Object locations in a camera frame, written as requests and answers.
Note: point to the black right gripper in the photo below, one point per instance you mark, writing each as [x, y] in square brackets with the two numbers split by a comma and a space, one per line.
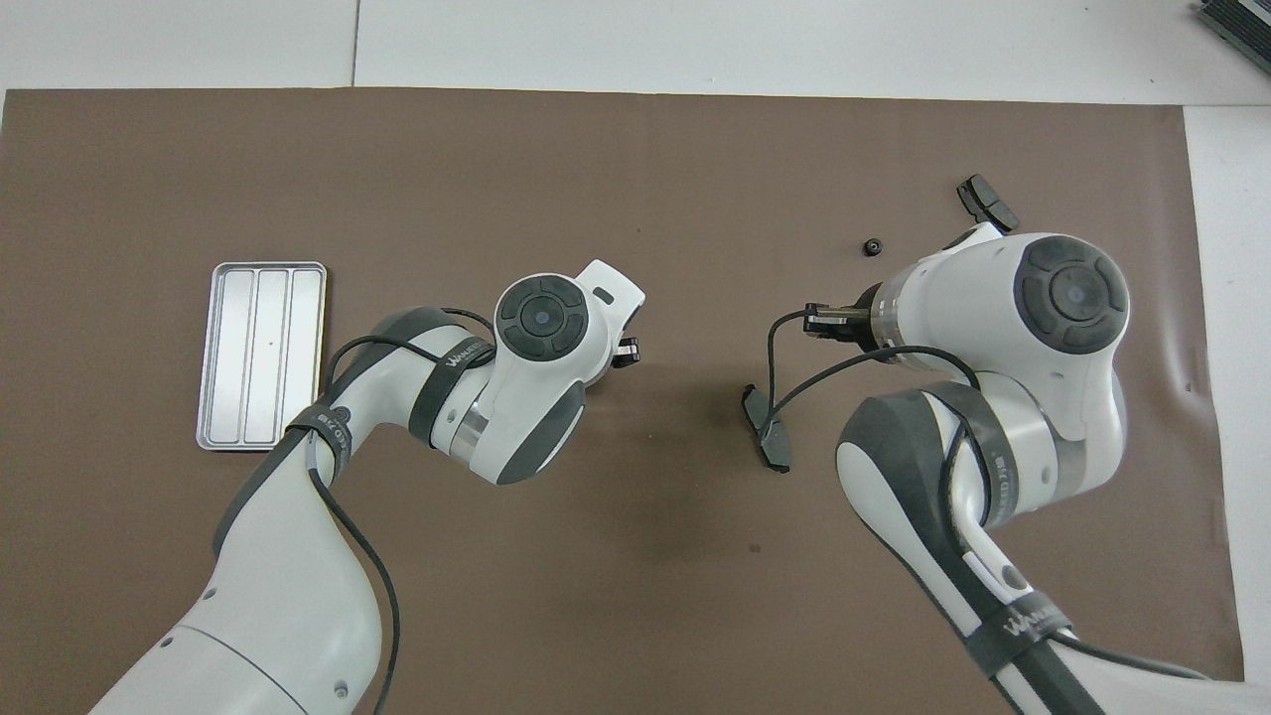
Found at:
[869, 318]

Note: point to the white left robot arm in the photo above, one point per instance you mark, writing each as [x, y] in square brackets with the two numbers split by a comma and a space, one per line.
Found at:
[288, 576]

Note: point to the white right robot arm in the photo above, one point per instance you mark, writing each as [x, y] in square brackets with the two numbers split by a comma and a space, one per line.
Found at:
[993, 298]

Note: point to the silver metal tray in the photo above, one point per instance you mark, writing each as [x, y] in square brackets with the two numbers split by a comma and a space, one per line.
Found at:
[260, 357]

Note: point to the long grey brake pad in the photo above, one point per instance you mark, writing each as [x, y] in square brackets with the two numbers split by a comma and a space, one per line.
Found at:
[776, 452]

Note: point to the brown table mat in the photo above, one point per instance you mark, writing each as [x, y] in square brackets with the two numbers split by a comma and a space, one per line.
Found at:
[596, 199]

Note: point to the short grey brake pad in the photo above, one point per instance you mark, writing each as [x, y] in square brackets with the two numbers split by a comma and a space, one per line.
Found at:
[983, 194]

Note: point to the dark ribbed device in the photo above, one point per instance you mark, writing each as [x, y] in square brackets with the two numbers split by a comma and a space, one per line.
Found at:
[1241, 25]

